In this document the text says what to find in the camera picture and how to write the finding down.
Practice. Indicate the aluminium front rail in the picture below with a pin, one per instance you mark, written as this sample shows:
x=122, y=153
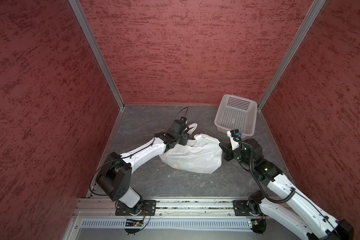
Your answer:
x=209, y=207

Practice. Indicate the white perforated plastic basket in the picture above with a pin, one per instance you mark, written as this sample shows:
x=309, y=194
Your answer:
x=236, y=113

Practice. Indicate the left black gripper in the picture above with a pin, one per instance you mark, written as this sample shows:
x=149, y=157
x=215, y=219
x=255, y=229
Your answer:
x=185, y=137

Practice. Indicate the right circuit board with wires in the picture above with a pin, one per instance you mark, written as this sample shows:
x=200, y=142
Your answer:
x=259, y=226

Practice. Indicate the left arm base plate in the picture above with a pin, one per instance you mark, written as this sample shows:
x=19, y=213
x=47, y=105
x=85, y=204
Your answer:
x=148, y=207

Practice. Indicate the left aluminium corner post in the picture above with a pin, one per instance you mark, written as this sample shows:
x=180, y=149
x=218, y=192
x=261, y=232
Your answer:
x=85, y=26

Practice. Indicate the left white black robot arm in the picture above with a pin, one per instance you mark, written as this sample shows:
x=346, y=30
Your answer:
x=114, y=175

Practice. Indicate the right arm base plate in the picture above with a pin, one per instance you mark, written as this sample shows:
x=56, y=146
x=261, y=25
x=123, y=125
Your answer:
x=241, y=208

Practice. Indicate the white plastic bag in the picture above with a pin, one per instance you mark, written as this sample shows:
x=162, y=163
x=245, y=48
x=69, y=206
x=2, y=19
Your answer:
x=201, y=155

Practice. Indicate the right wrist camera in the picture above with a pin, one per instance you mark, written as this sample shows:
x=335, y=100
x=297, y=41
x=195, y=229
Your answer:
x=235, y=138

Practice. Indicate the aluminium corner post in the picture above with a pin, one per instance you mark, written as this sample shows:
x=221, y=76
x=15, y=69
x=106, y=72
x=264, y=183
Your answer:
x=306, y=24
x=85, y=26

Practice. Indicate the circuit board with wires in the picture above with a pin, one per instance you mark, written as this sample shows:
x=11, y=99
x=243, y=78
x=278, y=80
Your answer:
x=259, y=226
x=134, y=226

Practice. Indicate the right aluminium corner post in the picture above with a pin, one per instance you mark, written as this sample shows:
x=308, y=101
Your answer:
x=306, y=24

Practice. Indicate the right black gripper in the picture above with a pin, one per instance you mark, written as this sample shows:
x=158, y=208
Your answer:
x=226, y=151

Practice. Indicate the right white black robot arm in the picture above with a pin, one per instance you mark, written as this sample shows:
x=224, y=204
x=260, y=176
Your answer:
x=279, y=199

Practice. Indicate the left circuit board with wires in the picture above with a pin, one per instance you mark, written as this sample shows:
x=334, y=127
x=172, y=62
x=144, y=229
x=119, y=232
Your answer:
x=134, y=226

